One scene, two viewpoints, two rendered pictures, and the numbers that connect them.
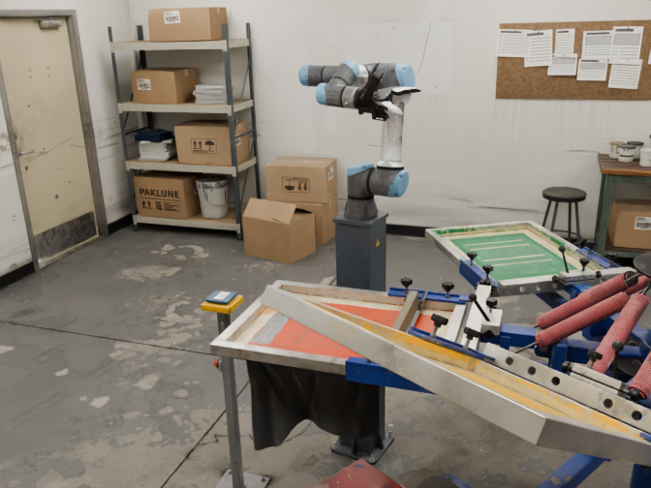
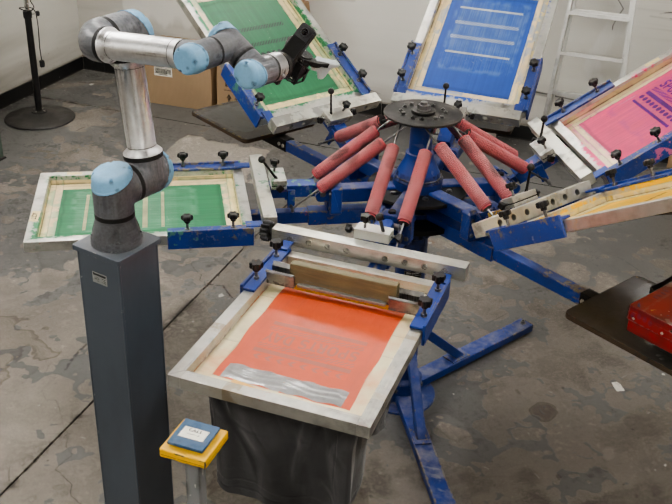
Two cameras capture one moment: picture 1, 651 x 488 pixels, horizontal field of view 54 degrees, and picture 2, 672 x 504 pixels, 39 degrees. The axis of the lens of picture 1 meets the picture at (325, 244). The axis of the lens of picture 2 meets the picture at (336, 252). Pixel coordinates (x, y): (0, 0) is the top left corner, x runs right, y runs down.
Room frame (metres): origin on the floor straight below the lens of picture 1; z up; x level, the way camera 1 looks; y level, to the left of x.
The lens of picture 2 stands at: (2.06, 2.29, 2.52)
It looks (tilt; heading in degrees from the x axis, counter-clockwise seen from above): 29 degrees down; 270
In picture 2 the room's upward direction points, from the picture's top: 2 degrees clockwise
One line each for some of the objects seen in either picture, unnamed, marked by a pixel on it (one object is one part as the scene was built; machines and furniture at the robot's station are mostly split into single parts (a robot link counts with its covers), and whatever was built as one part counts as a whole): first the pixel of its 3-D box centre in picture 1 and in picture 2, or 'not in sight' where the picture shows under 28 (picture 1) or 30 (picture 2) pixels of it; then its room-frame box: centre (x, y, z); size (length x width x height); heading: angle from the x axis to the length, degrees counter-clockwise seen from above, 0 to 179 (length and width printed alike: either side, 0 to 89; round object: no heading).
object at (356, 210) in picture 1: (360, 204); (115, 225); (2.69, -0.16, 1.25); 0.15 x 0.15 x 0.10
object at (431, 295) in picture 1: (426, 301); (266, 273); (2.27, -0.39, 0.98); 0.30 x 0.05 x 0.07; 71
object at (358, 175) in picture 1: (361, 178); (114, 188); (2.69, -0.16, 1.37); 0.13 x 0.12 x 0.14; 57
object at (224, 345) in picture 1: (346, 325); (319, 330); (2.09, -0.07, 0.97); 0.79 x 0.58 x 0.04; 71
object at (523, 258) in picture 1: (531, 247); (181, 183); (2.63, -0.90, 1.05); 1.08 x 0.61 x 0.23; 11
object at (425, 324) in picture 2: (393, 374); (430, 309); (1.75, -0.20, 0.98); 0.30 x 0.05 x 0.07; 71
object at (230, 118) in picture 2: not in sight; (310, 154); (2.17, -1.57, 0.91); 1.34 x 0.40 x 0.08; 131
